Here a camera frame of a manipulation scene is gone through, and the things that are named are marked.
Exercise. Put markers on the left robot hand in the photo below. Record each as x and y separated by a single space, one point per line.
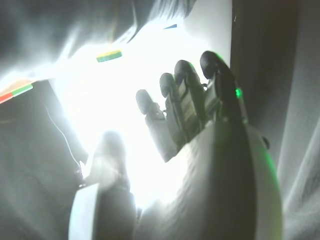
212 187

